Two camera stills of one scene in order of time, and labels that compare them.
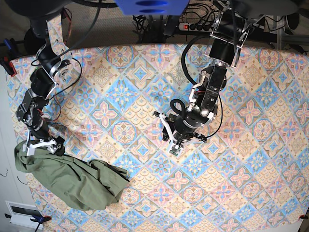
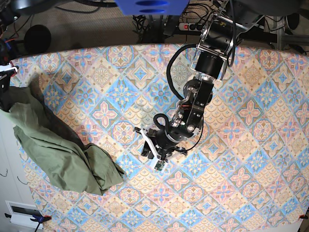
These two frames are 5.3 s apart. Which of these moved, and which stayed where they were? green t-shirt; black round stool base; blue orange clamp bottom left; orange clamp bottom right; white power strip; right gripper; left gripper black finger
Moved: right gripper; green t-shirt; left gripper black finger
Stayed: blue orange clamp bottom left; white power strip; orange clamp bottom right; black round stool base
